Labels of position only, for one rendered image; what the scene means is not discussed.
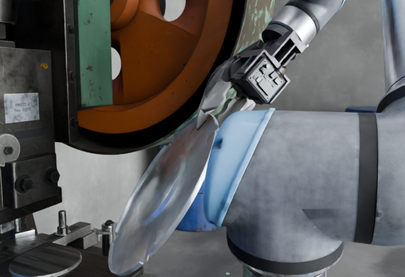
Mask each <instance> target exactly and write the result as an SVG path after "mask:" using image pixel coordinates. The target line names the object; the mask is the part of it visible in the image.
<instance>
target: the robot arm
mask: <svg viewBox="0 0 405 277"><path fill-rule="evenodd" d="M344 1H345V0H289V1H288V2H287V3H286V5H285V6H284V7H283V8H282V9H281V10H280V11H279V12H278V13H277V14H276V15H275V16H274V17H273V18H272V20H271V21H270V22H269V23H268V26H267V27H266V29H265V30H264V31H263V32H262V39H263V42H262V41H261V40H258V41H256V42H255V43H253V44H252V45H250V46H249V47H247V48H245V49H244V50H243V51H240V52H239V53H238V54H236V55H234V56H233V57H231V58H230V59H228V60H227V61H224V62H223V63H222V64H220V65H219V66H218V67H216V69H215V71H214V72H213V73H212V75H211V76H210V78H209V80H208V83H207V85H206V88H205V90H204V93H203V94H202V95H203V97H202V99H201V102H200V105H199V108H198V112H197V115H196V122H195V128H196V129H197V130H199V129H200V128H201V127H202V126H203V124H204V123H205V122H206V121H207V120H206V119H207V116H208V115H209V113H211V112H212V111H214V110H215V109H217V108H219V107H220V106H221V105H222V104H223V103H224V102H225V100H226V97H227V95H228V90H230V89H232V88H234V89H235V91H236V92H237V93H236V97H237V98H240V99H228V100H227V101H226V102H225V103H224V107H223V109H222V110H221V111H220V112H219V113H218V114H215V115H214V117H215V118H216V120H217V121H218V125H219V129H218V133H217V135H216V137H215V140H214V142H213V146H212V149H211V152H210V156H209V160H208V164H207V169H206V176H205V181H204V192H203V209H204V215H205V217H206V219H207V221H208V222H209V223H211V224H214V225H216V227H218V228H220V227H221V226H226V232H227V245H228V248H229V250H230V252H231V254H232V255H233V256H234V257H235V259H237V260H238V262H240V263H241V264H242V266H243V277H326V275H327V270H328V269H330V268H331V267H333V266H334V265H335V264H336V263H337V262H338V261H339V260H340V258H341V256H342V254H343V251H344V242H345V241H348V242H355V243H364V244H371V245H376V246H401V245H405V0H380V4H381V25H382V37H383V58H384V70H385V91H386V94H385V95H384V96H383V97H382V98H381V100H380V101H379V103H378V105H377V108H376V112H375V113H348V112H326V111H283V110H275V108H270V109H269V110H254V111H252V109H253V108H254V107H255V104H260V105H263V104H272V103H273V101H274V100H275V99H276V98H277V96H278V95H279V94H280V93H281V92H282V91H283V89H284V88H285V87H286V86H287V85H288V84H289V82H290V79H289V78H288V77H287V76H286V75H285V73H286V71H287V67H286V65H287V64H288V62H290V61H291V60H294V59H295V58H296V56H297V55H298V54H300V53H302V52H303V51H304V50H305V49H306V48H308V47H309V43H310V41H311V40H312V39H313V38H314V36H316V35H317V33H319V31H320V30H321V29H322V27H323V26H324V25H325V24H326V23H327V22H328V21H329V20H330V18H331V17H332V16H333V15H334V14H335V13H336V12H337V11H338V10H339V9H340V8H341V6H342V5H343V4H344ZM284 67H285V68H286V69H285V70H284V69H283V68H284ZM280 73H281V75H280ZM276 93H277V94H276ZM275 94H276V95H275ZM273 96H274V97H273Z"/></svg>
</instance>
